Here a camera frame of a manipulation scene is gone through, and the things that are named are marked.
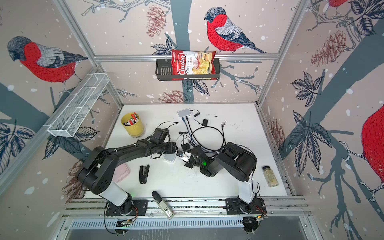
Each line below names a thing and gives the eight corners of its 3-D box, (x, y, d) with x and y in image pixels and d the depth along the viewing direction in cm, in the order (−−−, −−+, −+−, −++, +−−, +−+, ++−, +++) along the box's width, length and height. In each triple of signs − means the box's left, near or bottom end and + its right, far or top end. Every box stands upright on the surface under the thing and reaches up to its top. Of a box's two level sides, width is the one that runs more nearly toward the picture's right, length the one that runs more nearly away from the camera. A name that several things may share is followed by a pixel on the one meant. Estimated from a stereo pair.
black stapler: (137, 183, 83) (135, 182, 81) (141, 166, 90) (140, 164, 88) (146, 183, 83) (145, 182, 81) (150, 166, 90) (149, 164, 88)
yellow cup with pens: (125, 138, 101) (117, 127, 91) (130, 124, 109) (124, 112, 99) (142, 138, 101) (136, 127, 91) (146, 124, 109) (141, 112, 99)
